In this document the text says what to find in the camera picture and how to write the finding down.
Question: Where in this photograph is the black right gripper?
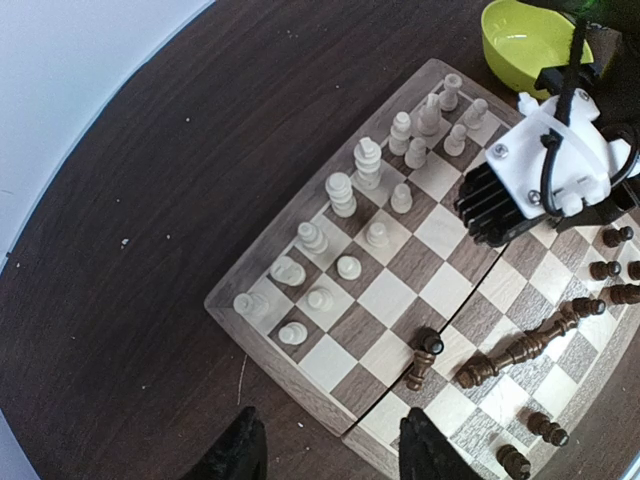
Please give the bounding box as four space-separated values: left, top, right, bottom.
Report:
529 19 640 236

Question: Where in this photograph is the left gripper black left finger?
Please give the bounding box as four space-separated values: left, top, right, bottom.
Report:
184 406 268 480

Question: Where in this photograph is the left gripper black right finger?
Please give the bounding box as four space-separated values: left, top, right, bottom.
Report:
399 407 481 480

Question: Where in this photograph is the dark pawn chess piece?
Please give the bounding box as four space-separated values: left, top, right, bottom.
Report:
602 226 634 248

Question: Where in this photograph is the dark pawn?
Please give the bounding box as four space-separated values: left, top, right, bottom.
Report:
496 444 531 480

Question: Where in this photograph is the pile of dark chess pieces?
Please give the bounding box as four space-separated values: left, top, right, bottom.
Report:
405 261 639 391

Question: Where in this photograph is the wooden chess board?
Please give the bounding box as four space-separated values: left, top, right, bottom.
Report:
205 80 639 479

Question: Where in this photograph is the row of white chess pieces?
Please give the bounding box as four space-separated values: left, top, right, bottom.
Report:
254 92 504 361

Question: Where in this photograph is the lime green bowl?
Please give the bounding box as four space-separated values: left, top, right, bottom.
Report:
481 0 574 100

